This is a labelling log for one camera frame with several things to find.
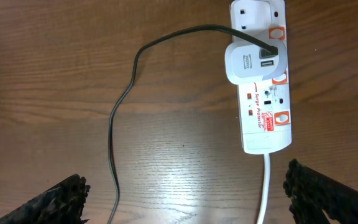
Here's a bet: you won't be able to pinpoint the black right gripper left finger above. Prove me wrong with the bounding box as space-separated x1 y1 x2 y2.
0 174 90 224

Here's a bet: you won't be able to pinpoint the white USB charger adapter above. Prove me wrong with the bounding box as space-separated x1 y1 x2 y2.
224 39 288 85

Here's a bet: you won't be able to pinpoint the white power strip cord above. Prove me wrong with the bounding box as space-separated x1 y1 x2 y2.
255 152 272 224

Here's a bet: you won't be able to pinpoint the white power strip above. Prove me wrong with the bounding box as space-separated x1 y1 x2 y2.
230 0 291 154

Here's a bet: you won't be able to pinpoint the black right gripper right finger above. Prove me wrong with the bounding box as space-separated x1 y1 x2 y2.
283 159 358 224

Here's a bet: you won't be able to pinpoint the black charger cable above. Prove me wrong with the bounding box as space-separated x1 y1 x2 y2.
106 24 279 224

